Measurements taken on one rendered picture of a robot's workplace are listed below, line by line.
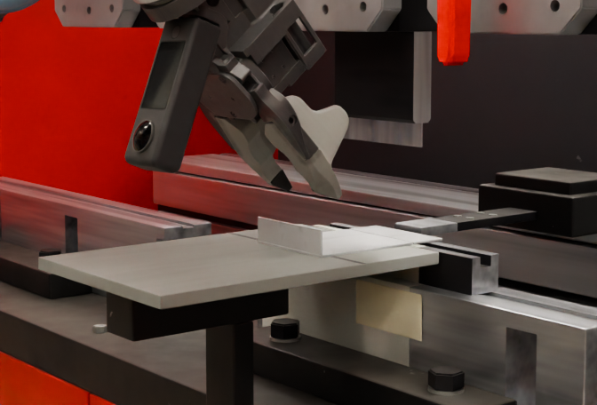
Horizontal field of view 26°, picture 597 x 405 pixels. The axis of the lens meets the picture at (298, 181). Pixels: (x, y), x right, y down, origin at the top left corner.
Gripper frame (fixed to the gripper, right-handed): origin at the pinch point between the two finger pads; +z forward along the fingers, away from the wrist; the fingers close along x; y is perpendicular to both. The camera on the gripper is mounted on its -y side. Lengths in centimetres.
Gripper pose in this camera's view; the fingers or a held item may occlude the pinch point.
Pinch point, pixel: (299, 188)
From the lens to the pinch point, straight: 104.3
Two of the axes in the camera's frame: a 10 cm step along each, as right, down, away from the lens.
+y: 6.0, -7.0, 3.9
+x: -6.2, -1.0, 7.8
